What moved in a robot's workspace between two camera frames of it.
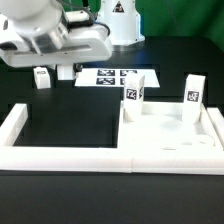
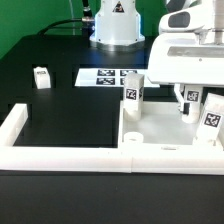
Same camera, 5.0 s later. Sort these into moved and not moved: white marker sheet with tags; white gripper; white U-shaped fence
Moved: white gripper
Not moved: white marker sheet with tags; white U-shaped fence
